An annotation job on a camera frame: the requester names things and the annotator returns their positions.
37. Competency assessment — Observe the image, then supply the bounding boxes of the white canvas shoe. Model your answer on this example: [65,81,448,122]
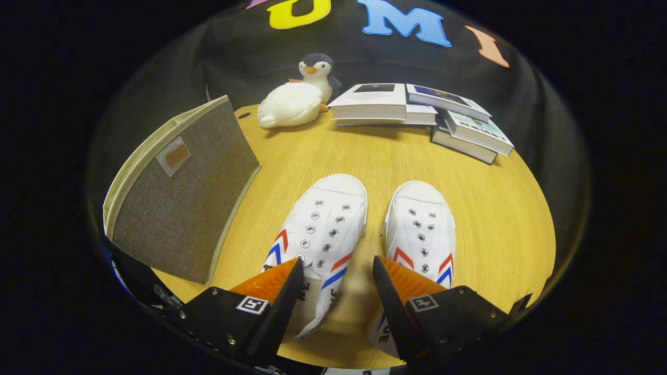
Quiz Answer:
[370,180,457,360]
[261,173,368,343]

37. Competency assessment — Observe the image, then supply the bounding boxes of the white plush toy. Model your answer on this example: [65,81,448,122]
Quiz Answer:
[257,82,325,129]

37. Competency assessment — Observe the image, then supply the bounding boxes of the grey fabric storage box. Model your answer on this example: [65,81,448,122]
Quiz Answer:
[103,95,262,286]

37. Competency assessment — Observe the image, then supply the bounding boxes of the book with blue picture cover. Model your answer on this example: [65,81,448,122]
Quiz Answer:
[406,83,492,123]

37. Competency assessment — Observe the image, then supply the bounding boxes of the book with teal cover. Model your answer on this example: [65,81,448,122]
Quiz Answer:
[446,110,515,157]

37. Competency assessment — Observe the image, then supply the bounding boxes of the dark grey book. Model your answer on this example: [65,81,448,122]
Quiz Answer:
[430,122,498,165]

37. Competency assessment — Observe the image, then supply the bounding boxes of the penguin plush toy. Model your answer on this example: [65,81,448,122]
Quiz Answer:
[289,53,343,113]

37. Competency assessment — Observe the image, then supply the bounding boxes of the thin white book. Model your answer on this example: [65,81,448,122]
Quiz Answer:
[336,104,438,127]

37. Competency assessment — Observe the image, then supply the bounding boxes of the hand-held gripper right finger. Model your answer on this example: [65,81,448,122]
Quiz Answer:
[372,255,511,364]

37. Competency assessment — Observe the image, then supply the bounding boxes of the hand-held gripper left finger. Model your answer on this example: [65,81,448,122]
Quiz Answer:
[177,257,305,363]

